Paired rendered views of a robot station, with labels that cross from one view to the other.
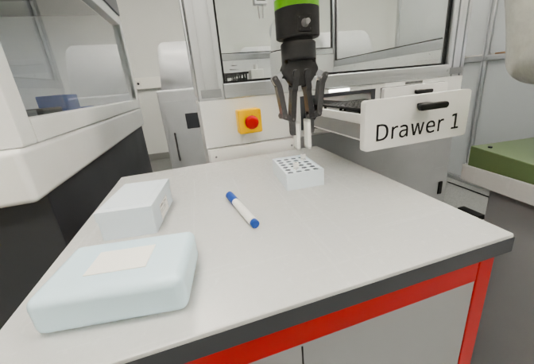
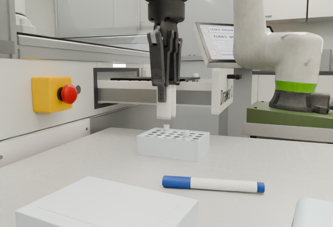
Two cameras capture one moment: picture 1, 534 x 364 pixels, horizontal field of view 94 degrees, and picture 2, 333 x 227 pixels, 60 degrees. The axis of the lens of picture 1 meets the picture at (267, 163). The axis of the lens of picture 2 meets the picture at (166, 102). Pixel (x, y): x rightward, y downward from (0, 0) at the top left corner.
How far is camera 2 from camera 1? 0.48 m
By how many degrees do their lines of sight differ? 56
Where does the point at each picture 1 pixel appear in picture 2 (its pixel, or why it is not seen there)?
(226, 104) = (19, 67)
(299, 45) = (181, 6)
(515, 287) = not seen: hidden behind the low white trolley
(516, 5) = (245, 19)
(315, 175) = (207, 140)
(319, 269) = not seen: outside the picture
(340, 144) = (121, 125)
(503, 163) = (271, 116)
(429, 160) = not seen: hidden behind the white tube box
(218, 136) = (6, 119)
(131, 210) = (185, 218)
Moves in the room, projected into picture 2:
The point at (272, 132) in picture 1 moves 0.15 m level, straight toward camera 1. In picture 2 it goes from (69, 111) to (113, 118)
